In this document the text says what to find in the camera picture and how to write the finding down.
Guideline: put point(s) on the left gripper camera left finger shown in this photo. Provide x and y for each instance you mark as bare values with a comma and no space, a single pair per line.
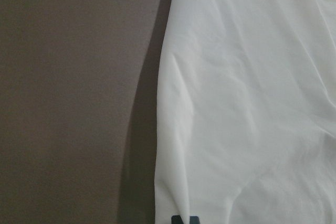
177,219

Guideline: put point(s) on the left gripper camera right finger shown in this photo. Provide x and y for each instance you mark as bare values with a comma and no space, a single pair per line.
194,220

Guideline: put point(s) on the cream long-sleeve cat shirt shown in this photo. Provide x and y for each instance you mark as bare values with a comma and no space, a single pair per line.
246,112

